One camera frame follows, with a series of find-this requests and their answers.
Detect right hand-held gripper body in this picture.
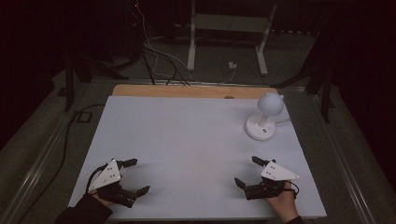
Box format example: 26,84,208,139
243,161,301,201

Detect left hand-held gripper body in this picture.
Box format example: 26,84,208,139
88,159,138,209

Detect person's left hand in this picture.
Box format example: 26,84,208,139
91,191,115,208

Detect person's right hand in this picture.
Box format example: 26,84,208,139
265,180,301,224

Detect white round desk lamp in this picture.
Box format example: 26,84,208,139
245,91,285,142

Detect white table cover sheet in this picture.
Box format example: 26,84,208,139
67,94,328,220

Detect black tripod stand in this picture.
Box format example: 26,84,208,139
270,60,336,124
57,46,131,113

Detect white metal stand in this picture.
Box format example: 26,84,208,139
186,0,279,77

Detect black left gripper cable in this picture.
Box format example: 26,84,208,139
85,163,110,195

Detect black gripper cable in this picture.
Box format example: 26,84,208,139
85,163,110,195
288,180,301,201

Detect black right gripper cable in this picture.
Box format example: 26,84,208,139
288,180,301,201

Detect white lamp cable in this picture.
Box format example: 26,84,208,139
274,115,292,126

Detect long black floor cable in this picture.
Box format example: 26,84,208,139
14,103,106,224

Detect black rectangular bracket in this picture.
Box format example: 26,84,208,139
74,110,93,124

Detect aluminium frame rail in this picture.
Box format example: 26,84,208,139
0,118,73,224
311,92,379,224

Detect black cable bundle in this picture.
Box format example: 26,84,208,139
140,43,191,87

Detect thin white cable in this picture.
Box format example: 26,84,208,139
135,0,237,85

